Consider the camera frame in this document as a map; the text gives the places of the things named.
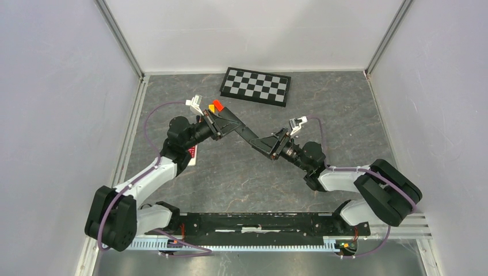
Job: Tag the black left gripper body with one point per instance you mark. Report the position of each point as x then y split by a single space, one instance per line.
213 125

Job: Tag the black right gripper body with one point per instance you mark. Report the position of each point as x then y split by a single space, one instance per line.
279 143

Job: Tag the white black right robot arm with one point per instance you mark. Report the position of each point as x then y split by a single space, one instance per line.
387 196

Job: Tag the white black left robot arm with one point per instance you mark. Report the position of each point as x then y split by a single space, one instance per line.
115 218

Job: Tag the red toy block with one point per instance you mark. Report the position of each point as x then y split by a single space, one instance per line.
217 105

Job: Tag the black white checkerboard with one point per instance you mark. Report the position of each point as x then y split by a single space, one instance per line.
254 86

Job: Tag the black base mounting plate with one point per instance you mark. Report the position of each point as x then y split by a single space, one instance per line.
262 229

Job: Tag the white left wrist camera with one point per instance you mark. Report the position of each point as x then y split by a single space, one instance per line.
194 105

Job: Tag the grey slotted cable duct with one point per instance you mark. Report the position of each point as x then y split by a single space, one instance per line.
164 244

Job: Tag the aluminium frame rail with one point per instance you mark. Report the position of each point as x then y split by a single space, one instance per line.
414 226

